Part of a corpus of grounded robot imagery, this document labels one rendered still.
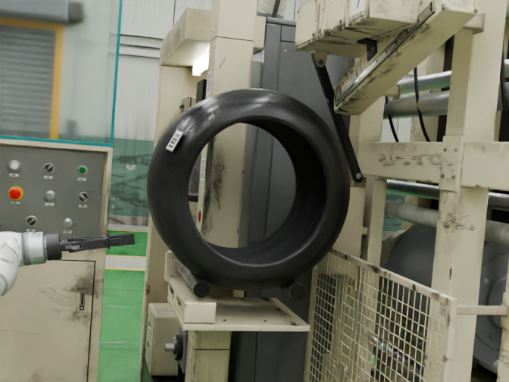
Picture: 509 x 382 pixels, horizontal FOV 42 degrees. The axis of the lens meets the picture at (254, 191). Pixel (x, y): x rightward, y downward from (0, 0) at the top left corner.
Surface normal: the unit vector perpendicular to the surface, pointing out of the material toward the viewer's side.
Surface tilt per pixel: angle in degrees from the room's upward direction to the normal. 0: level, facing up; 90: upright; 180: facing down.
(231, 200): 90
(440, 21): 162
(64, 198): 90
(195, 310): 90
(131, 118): 90
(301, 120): 81
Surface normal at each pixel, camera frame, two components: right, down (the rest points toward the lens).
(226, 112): 0.17, -0.10
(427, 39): 0.00, 0.97
